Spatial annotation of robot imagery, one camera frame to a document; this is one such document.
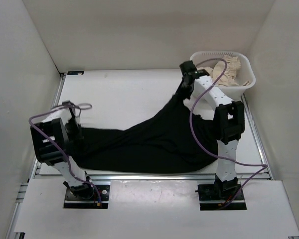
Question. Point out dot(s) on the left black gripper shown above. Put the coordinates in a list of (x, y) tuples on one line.
[(76, 137)]

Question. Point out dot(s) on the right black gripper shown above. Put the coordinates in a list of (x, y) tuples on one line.
[(187, 95)]

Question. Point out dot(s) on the black trousers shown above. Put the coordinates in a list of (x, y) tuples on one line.
[(171, 142)]

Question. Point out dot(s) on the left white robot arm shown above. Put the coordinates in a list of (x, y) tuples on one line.
[(54, 135)]

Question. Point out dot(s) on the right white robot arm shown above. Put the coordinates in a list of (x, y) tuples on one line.
[(228, 123)]

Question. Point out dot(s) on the beige trousers in basket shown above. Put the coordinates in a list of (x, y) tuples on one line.
[(225, 71)]

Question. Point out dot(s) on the white plastic basket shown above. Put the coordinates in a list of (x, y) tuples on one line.
[(244, 74)]

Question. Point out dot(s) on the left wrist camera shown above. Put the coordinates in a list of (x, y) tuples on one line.
[(68, 104)]

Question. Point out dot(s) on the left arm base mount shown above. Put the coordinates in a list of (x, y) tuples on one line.
[(86, 196)]

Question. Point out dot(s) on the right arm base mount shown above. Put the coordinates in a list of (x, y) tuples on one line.
[(213, 198)]

